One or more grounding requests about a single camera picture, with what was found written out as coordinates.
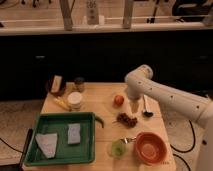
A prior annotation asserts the black ladle spoon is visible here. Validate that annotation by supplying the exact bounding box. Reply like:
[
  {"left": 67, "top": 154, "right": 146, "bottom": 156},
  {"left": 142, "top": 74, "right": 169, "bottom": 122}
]
[{"left": 143, "top": 96, "right": 153, "bottom": 118}]

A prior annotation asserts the glass spice jar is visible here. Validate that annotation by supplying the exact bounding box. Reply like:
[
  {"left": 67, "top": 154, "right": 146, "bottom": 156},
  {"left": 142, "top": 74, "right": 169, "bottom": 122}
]
[{"left": 74, "top": 77, "right": 85, "bottom": 92}]

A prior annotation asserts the yellow banana toy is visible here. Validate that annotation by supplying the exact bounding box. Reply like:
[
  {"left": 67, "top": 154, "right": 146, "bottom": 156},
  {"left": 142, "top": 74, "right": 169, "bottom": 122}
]
[{"left": 53, "top": 98, "right": 70, "bottom": 111}]

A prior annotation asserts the green plastic cup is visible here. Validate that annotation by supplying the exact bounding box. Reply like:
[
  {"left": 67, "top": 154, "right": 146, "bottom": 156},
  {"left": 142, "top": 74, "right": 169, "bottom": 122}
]
[{"left": 110, "top": 140, "right": 126, "bottom": 158}]

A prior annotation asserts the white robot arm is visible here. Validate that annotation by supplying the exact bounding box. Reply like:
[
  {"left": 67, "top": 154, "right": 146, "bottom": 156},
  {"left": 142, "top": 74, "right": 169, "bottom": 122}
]
[{"left": 124, "top": 64, "right": 213, "bottom": 171}]

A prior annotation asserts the bunch of dark grapes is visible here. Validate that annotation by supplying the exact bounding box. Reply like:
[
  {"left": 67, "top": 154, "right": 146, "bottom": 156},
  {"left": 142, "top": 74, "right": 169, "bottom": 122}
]
[{"left": 116, "top": 113, "right": 138, "bottom": 128}]

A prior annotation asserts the blue grey sponge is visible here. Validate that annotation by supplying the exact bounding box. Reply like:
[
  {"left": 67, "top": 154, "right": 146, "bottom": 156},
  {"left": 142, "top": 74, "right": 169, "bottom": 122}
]
[{"left": 68, "top": 123, "right": 81, "bottom": 144}]

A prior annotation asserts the cream block in bowl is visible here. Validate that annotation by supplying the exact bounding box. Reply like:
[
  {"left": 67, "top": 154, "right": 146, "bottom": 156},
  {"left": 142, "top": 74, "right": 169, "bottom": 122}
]
[{"left": 51, "top": 75, "right": 62, "bottom": 93}]

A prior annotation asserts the red apple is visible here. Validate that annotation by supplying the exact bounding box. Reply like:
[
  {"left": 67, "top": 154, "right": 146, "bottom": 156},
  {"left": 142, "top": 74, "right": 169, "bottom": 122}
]
[{"left": 113, "top": 95, "right": 124, "bottom": 106}]

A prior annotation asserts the green plastic tray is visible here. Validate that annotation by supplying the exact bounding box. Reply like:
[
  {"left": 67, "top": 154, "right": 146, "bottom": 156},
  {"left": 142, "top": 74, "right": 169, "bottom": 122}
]
[{"left": 24, "top": 112, "right": 95, "bottom": 166}]

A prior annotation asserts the orange plastic bowl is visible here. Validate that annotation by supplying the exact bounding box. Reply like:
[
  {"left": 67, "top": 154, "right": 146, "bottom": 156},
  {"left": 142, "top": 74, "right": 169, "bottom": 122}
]
[{"left": 134, "top": 132, "right": 167, "bottom": 166}]

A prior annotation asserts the right wooden post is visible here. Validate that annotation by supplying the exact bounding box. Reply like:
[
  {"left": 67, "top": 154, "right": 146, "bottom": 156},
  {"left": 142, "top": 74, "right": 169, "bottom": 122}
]
[{"left": 122, "top": 0, "right": 134, "bottom": 29}]

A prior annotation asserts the grey cloth piece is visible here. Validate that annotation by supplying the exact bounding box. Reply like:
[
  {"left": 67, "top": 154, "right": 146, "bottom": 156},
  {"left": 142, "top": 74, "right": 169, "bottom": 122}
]
[{"left": 35, "top": 133, "right": 57, "bottom": 158}]

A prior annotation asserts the small metal clip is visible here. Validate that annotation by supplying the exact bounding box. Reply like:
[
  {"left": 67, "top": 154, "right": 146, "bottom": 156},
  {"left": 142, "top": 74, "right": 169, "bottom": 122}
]
[{"left": 120, "top": 137, "right": 136, "bottom": 144}]

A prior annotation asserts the white paper cup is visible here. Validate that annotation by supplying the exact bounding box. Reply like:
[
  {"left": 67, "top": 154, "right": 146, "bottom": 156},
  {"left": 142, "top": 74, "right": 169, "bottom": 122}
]
[{"left": 67, "top": 92, "right": 82, "bottom": 110}]

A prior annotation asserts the green chili pepper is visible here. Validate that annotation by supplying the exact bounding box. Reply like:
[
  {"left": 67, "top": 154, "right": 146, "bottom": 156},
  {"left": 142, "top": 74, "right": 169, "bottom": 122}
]
[{"left": 95, "top": 116, "right": 104, "bottom": 128}]

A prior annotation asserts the black cable on floor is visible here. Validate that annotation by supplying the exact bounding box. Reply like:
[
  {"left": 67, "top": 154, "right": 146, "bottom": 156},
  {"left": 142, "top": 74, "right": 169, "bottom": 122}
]
[{"left": 170, "top": 119, "right": 197, "bottom": 171}]

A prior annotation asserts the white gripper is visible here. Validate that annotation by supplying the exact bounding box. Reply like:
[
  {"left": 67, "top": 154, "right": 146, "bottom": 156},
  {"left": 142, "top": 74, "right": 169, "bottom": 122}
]
[{"left": 126, "top": 87, "right": 141, "bottom": 113}]

